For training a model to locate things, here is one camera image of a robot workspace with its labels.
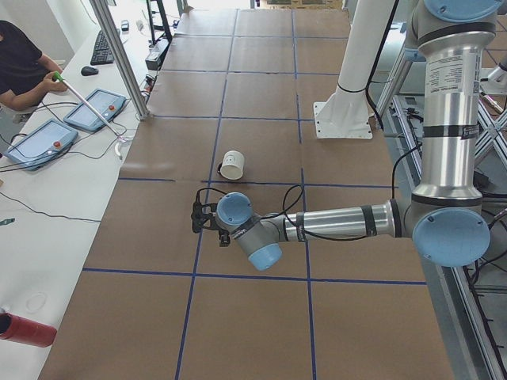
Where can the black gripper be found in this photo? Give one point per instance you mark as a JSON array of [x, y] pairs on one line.
[[223, 238]]

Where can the white mug black handle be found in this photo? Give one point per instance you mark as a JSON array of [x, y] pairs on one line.
[[232, 165]]

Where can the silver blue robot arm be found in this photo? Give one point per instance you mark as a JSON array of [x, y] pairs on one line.
[[443, 217]]

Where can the person's hand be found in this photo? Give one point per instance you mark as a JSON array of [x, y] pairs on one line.
[[51, 83]]

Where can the white side table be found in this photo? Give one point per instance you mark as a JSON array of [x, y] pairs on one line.
[[41, 256]]

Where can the far blue teach pendant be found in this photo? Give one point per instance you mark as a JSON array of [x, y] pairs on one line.
[[107, 103]]

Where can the blue teach pendant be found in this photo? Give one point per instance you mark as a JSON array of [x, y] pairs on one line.
[[43, 145], [107, 103]]

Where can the near blue teach pendant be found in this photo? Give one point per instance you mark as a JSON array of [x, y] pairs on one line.
[[43, 145]]

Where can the black computer mouse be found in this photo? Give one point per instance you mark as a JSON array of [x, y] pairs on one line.
[[89, 71]]

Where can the black keyboard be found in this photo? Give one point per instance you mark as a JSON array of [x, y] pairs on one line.
[[102, 53]]

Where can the red bottle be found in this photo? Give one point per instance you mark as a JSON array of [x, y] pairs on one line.
[[24, 331]]

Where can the person in black shirt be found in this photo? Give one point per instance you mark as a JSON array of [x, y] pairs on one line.
[[23, 68]]

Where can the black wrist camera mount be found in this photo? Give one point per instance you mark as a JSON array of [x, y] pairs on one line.
[[203, 217]]

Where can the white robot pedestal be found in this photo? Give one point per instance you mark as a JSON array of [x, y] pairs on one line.
[[345, 114]]

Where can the white grabber stick green handle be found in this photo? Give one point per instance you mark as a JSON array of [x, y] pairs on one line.
[[121, 140]]

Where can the aluminium frame post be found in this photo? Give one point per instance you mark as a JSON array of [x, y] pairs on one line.
[[106, 22]]

